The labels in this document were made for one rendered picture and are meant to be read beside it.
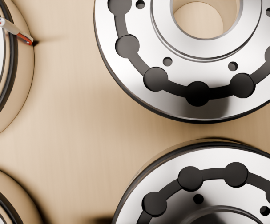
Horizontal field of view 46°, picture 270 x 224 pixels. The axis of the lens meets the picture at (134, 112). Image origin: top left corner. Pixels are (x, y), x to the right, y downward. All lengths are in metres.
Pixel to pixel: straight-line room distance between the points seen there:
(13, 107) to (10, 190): 0.04
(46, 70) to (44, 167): 0.05
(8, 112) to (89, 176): 0.06
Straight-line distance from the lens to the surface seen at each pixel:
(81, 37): 0.19
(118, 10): 0.16
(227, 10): 0.17
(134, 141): 0.18
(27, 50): 0.18
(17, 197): 0.18
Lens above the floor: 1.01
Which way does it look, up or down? 86 degrees down
